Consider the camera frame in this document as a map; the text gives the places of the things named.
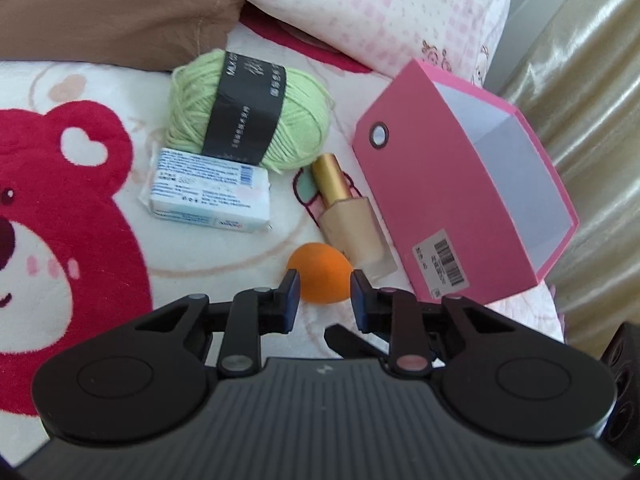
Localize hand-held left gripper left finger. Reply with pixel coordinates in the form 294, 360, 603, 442
132, 269, 302, 378

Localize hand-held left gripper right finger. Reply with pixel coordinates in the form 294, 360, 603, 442
350, 269, 518, 377

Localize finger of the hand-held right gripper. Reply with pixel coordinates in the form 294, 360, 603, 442
325, 324, 394, 361

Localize orange makeup sponge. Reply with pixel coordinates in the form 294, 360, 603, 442
286, 242, 353, 304

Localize gold cap foundation bottle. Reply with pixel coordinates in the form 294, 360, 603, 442
311, 154, 399, 281

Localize pink cardboard box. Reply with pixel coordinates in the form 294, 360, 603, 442
351, 58, 580, 306

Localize white blue soap packet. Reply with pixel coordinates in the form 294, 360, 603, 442
139, 147, 273, 235

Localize green yarn ball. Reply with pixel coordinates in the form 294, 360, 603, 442
165, 49, 332, 173

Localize pink quilted bedsheet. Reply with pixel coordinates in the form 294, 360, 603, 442
480, 285, 566, 346

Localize red bear printed blanket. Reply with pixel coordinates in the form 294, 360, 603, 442
0, 10, 501, 461

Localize shiny beige curtain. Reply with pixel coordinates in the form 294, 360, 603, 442
492, 0, 640, 356

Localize pink checked pillow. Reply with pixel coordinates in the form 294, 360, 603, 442
182, 0, 511, 88

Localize brown pillow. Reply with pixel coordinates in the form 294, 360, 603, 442
0, 0, 246, 73

